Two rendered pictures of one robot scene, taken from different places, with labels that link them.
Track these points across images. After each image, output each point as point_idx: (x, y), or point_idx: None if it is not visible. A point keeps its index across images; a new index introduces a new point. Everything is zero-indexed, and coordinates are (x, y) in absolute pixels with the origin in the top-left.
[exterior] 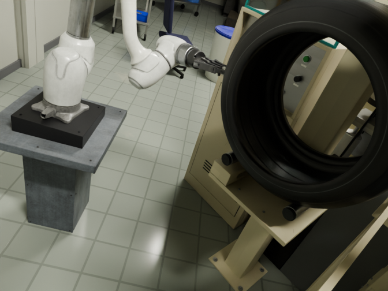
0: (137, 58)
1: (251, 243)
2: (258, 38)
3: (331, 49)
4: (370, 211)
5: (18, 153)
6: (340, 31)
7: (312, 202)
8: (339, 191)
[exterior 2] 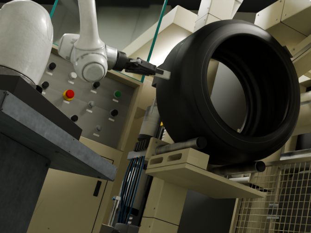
0: (99, 42)
1: None
2: (220, 37)
3: (143, 84)
4: (199, 218)
5: (56, 140)
6: (264, 37)
7: (275, 146)
8: (287, 129)
